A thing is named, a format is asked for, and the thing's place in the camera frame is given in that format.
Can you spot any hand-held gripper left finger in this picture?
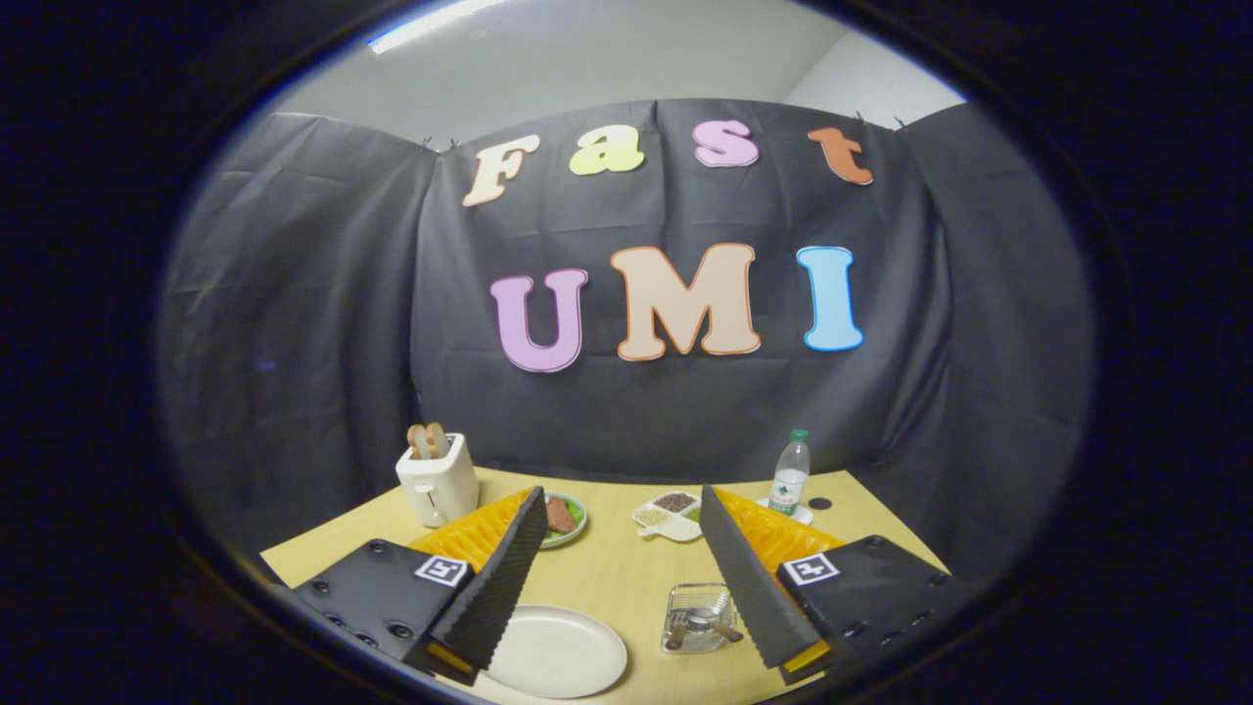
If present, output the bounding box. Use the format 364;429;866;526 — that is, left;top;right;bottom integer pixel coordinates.
292;486;550;686

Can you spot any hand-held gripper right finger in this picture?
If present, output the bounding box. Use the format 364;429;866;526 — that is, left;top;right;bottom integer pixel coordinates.
699;485;980;686

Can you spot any metal spoon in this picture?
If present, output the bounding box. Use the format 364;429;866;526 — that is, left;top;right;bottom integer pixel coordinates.
682;607;745;644

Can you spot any clear plastic container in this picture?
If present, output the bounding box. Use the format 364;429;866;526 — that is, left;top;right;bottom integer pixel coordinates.
661;584;740;655

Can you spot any white divided dish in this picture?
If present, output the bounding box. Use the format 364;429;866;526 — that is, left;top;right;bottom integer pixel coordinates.
631;491;704;542

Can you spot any small green-rimmed plate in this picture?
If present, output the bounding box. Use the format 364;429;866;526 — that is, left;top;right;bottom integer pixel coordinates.
538;492;589;550

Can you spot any large white plate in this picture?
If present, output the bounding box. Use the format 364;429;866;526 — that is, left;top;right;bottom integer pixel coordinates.
482;604;628;700

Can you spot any white toaster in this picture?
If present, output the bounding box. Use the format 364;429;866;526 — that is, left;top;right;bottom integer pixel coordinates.
395;433;481;529

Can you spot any clear water bottle green cap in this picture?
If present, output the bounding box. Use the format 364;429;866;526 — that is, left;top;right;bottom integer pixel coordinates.
767;429;812;517

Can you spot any black backdrop cloth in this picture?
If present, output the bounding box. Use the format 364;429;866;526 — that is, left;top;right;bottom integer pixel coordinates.
157;98;1097;588

